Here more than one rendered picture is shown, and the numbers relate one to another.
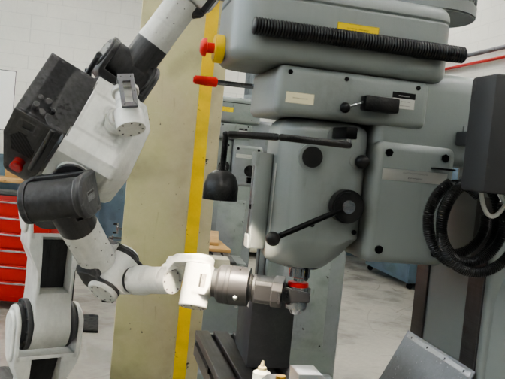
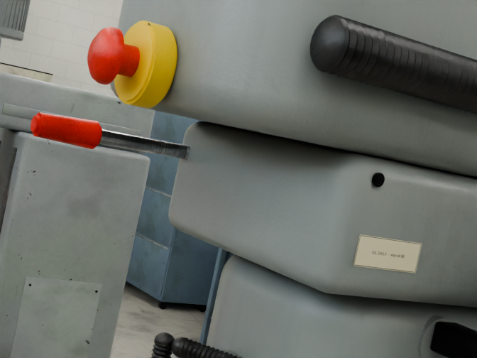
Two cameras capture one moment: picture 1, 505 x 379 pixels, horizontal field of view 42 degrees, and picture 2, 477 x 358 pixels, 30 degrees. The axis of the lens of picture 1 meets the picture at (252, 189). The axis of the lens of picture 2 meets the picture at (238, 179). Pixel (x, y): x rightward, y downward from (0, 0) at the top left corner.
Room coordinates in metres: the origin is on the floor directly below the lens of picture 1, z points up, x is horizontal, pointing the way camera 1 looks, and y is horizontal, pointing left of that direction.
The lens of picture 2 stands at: (0.78, 0.25, 1.73)
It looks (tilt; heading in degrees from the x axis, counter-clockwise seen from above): 3 degrees down; 339
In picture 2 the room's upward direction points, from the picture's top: 12 degrees clockwise
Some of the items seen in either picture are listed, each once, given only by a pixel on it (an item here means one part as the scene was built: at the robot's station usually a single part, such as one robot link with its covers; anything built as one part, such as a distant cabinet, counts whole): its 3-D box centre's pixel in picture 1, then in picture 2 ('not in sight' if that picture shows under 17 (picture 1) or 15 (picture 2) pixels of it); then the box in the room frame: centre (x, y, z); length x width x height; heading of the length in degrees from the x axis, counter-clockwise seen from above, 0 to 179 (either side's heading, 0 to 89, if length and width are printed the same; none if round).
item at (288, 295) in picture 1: (295, 296); not in sight; (1.42, -0.12, 1.24); 0.06 x 0.02 x 0.03; 83
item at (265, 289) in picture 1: (256, 289); not in sight; (1.47, -0.03, 1.24); 0.13 x 0.12 x 0.10; 173
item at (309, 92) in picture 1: (334, 101); (397, 219); (1.46, -0.16, 1.68); 0.34 x 0.24 x 0.10; 103
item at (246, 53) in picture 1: (329, 40); (406, 68); (1.46, -0.14, 1.81); 0.47 x 0.26 x 0.16; 103
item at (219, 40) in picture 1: (218, 48); (145, 64); (1.40, 0.10, 1.76); 0.06 x 0.02 x 0.06; 13
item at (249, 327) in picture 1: (263, 322); not in sight; (1.87, -0.07, 1.06); 0.22 x 0.12 x 0.20; 10
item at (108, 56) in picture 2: (207, 47); (115, 57); (1.40, 0.12, 1.76); 0.04 x 0.03 x 0.04; 13
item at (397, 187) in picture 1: (388, 199); not in sight; (1.50, -0.31, 1.47); 0.24 x 0.19 x 0.26; 13
